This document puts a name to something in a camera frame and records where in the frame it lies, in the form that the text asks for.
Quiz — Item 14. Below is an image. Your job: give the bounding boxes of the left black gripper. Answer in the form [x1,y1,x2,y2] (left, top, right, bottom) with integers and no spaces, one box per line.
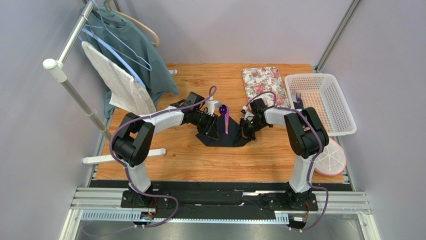
[191,110,220,141]

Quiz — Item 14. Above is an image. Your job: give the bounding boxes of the black paper napkin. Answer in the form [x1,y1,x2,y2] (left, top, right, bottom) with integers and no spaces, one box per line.
[195,116,251,148]

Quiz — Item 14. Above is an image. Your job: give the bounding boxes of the purple spoon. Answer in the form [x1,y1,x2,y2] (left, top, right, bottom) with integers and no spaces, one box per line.
[219,104,229,133]

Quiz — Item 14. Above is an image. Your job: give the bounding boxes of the iridescent knife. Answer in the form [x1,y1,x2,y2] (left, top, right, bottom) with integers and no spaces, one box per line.
[223,113,229,135]

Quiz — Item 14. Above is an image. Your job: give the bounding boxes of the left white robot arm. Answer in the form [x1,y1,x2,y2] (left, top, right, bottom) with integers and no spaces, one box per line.
[109,92,222,198]

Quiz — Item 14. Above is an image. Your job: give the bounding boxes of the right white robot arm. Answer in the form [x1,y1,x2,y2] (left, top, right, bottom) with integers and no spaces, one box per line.
[235,98,329,209]

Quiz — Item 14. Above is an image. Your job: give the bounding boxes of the floral tray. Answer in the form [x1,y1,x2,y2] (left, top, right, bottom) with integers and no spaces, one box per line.
[242,66,291,108]

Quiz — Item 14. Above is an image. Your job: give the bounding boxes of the purple fork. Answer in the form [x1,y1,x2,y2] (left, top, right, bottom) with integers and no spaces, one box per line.
[292,91,304,109]

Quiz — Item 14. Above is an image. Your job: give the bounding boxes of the white plastic basket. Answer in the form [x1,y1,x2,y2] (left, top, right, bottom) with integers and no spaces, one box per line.
[284,73,357,137]

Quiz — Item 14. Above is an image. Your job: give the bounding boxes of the white towel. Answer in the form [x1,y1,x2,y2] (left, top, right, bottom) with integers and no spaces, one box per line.
[81,41,156,115]

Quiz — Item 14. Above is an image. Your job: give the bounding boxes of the pink rimmed mesh cover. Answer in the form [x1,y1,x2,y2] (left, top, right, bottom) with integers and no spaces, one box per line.
[314,137,347,176]

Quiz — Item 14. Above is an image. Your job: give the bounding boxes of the blue hanger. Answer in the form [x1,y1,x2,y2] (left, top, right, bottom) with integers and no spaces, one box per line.
[79,0,153,89]

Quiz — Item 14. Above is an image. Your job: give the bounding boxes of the teal shirt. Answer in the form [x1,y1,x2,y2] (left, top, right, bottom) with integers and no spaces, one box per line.
[82,14,179,115]

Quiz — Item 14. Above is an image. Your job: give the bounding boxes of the wooden hanger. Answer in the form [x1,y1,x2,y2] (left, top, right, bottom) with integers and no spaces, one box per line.
[104,0,160,48]

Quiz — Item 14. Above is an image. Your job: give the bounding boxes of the silver clothes rack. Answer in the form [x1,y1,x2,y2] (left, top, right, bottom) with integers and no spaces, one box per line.
[42,0,179,166]

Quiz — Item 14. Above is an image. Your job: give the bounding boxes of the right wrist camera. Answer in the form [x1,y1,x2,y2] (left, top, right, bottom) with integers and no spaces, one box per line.
[241,105,255,121]

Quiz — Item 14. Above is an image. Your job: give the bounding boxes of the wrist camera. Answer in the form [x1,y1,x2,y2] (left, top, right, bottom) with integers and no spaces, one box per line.
[241,105,255,121]
[204,100,222,116]

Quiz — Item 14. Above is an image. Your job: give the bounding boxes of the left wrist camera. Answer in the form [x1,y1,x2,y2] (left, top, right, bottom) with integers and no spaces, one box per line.
[204,100,222,116]

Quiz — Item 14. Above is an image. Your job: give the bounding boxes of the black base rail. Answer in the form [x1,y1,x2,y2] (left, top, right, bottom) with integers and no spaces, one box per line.
[89,180,352,221]

